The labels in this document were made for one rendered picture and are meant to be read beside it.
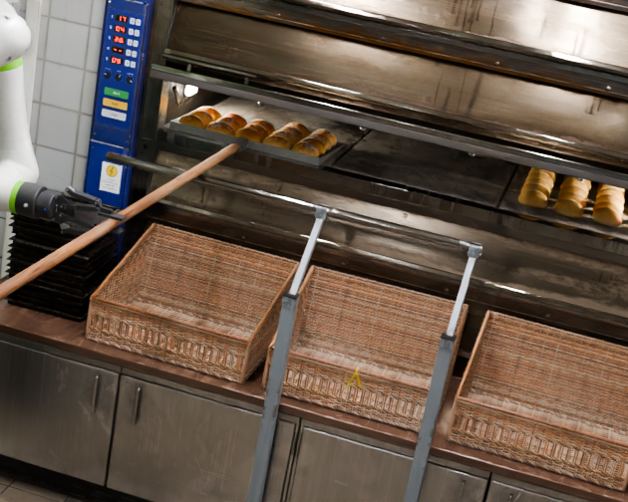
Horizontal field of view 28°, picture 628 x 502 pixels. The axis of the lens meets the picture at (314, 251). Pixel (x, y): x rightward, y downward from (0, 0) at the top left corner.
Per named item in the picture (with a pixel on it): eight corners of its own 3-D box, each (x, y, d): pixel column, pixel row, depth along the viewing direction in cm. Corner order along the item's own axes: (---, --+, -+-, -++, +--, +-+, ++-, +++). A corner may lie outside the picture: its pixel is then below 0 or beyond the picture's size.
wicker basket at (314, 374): (296, 336, 436) (310, 262, 427) (454, 377, 426) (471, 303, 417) (257, 390, 391) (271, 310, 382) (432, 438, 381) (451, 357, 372)
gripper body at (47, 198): (50, 184, 337) (82, 193, 335) (47, 214, 340) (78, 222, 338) (37, 191, 330) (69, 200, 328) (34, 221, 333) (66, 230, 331)
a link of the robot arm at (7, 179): (-35, 211, 337) (-35, 174, 331) (-10, 193, 347) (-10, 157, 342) (12, 224, 334) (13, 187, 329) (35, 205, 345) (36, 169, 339)
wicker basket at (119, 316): (142, 292, 448) (152, 220, 439) (290, 334, 436) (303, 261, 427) (81, 339, 404) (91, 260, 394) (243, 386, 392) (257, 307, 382)
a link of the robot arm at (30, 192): (11, 219, 332) (14, 186, 329) (32, 208, 343) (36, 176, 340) (32, 224, 331) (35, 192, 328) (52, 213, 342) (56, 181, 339)
